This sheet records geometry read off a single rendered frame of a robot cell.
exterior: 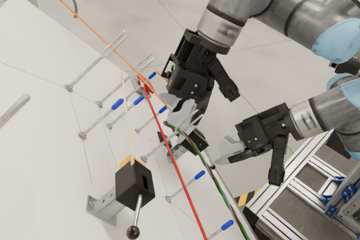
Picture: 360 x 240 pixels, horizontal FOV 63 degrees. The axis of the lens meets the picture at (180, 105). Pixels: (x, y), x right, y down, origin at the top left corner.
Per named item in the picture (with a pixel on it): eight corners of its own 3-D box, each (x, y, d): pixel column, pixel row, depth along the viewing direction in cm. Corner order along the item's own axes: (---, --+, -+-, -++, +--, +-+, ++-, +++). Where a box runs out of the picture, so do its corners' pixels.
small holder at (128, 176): (81, 256, 29) (134, 215, 28) (87, 189, 37) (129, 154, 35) (115, 271, 31) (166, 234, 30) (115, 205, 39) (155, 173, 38)
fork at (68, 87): (62, 82, 51) (121, 25, 48) (71, 87, 52) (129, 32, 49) (64, 89, 49) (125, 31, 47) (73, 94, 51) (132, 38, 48)
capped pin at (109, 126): (105, 122, 54) (140, 91, 52) (112, 127, 54) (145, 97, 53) (105, 126, 52) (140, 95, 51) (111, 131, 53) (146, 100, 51)
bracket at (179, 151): (174, 167, 66) (191, 154, 65) (167, 162, 65) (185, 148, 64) (170, 153, 70) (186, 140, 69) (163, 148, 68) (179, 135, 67)
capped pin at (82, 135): (83, 133, 45) (124, 96, 43) (87, 141, 44) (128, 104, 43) (76, 131, 44) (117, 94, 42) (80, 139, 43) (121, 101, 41)
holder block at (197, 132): (195, 156, 66) (209, 145, 65) (180, 144, 63) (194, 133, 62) (190, 144, 70) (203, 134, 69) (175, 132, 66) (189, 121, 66)
